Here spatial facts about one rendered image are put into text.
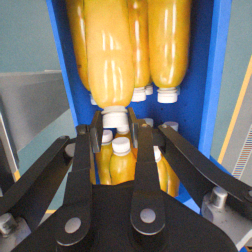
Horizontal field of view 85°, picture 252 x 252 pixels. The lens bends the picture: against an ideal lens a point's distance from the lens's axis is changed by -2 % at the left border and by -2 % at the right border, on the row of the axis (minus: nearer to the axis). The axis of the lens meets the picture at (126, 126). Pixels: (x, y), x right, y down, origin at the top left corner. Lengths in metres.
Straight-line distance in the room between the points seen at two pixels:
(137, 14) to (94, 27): 0.10
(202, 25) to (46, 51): 1.32
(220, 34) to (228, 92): 1.61
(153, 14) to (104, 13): 0.08
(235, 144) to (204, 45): 1.89
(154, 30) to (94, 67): 0.12
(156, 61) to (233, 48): 1.55
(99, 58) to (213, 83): 0.15
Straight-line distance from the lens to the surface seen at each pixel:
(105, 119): 0.20
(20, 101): 0.63
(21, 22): 1.62
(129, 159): 0.31
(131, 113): 0.18
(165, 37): 0.27
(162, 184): 0.30
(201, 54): 0.36
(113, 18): 0.24
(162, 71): 0.27
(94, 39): 0.23
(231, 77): 1.81
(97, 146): 0.16
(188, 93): 0.39
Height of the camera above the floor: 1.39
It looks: 68 degrees down
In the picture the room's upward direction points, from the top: 169 degrees clockwise
